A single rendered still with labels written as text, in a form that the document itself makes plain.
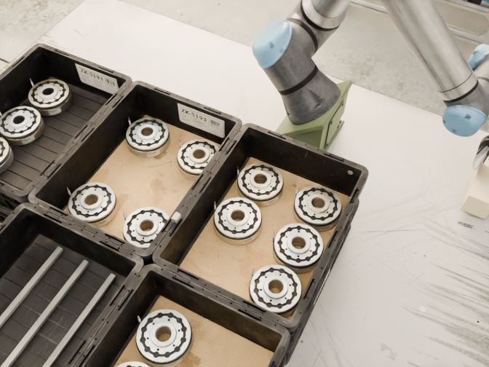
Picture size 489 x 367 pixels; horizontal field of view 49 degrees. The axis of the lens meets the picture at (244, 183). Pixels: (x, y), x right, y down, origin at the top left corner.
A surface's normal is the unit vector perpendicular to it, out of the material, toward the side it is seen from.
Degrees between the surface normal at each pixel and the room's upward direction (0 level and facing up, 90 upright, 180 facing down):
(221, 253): 0
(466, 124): 97
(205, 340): 0
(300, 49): 51
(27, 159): 0
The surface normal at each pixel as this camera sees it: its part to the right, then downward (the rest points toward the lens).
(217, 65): 0.00, -0.59
